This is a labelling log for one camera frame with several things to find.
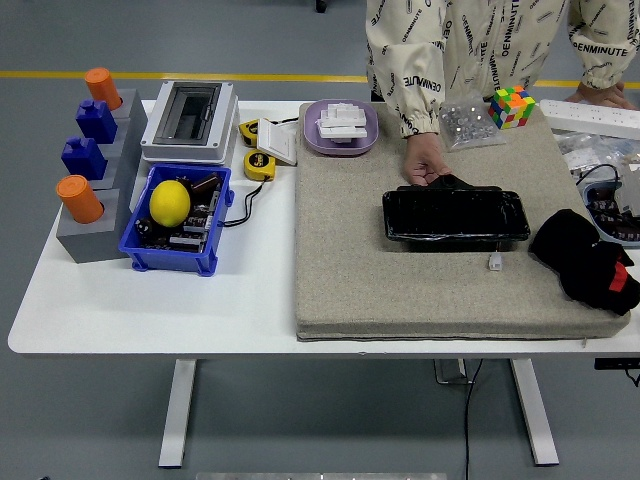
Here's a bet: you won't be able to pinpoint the person's left hand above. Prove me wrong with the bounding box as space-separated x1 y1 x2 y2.
564 79 639 111

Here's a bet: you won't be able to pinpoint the person's right hand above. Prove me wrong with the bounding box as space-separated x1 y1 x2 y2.
402 133 454 187

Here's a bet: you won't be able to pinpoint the black glossy panel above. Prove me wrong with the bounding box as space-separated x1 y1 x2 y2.
382 174 532 254

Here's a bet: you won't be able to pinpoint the black rag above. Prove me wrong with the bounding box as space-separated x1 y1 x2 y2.
528 208 634 317

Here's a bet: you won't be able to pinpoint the white power strip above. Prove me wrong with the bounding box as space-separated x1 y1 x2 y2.
539 98 640 141

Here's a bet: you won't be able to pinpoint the clear bag of metal nuts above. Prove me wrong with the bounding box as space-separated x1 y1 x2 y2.
438 94 507 153

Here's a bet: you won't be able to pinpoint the clear bags of small parts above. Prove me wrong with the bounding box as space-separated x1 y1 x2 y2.
553 130 640 177

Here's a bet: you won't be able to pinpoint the stack of white switches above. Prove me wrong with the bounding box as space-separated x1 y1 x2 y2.
314 101 369 144

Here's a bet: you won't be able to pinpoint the colourful puzzle cube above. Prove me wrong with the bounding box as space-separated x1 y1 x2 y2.
487 84 537 131

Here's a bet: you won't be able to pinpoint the purple tray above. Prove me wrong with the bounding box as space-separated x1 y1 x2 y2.
303 98 380 158

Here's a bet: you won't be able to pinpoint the person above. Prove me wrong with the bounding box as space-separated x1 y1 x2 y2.
364 0 640 139

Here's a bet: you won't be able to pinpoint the blue bowl of electronic parts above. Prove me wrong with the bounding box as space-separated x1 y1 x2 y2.
582 179 640 246

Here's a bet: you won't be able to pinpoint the grey-brown mat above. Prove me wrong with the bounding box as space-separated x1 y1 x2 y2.
293 101 631 344

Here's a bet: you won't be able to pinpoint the yellow tape measure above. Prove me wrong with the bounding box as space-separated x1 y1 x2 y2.
238 118 263 147
243 148 277 181

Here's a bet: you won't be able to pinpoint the brown cylindrical capacitor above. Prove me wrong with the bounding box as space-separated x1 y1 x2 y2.
191 171 224 195

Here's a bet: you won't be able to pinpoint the dark circuit board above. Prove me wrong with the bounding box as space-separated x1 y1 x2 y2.
135 187 224 251

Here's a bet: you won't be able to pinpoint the yellow lemon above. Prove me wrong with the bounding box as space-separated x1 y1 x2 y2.
149 179 192 229

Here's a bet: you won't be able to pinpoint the black table control box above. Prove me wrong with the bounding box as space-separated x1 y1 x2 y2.
593 357 640 373

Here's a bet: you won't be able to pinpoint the blue plastic bin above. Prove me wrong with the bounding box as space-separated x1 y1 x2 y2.
117 162 235 277

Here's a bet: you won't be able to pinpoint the white table leg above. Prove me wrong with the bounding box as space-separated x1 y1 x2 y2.
509 358 560 467
158 358 197 470

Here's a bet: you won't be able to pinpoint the grey stepped block holder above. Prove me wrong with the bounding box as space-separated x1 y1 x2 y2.
55 88 150 265

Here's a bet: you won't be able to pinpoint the orange cylinder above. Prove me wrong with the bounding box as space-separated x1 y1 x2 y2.
83 67 124 111
55 174 105 225

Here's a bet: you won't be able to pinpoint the blue notched block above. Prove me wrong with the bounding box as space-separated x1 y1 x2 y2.
60 136 109 181
74 98 119 145

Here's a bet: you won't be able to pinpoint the black looped cable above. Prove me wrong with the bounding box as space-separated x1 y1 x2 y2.
574 163 624 189

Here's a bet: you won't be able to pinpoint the white wall switch plate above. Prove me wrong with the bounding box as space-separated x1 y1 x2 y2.
255 119 300 167

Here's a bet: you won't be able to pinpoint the thin black cable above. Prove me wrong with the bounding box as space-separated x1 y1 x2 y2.
218 179 267 229

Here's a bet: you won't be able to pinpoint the grey electrical enclosure box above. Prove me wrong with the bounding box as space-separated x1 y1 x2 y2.
139 80 240 167

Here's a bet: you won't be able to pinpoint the metal bracket under table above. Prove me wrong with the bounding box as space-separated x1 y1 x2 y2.
433 358 475 386

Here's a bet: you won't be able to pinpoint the black floor cable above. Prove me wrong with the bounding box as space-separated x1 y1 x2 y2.
463 358 485 480

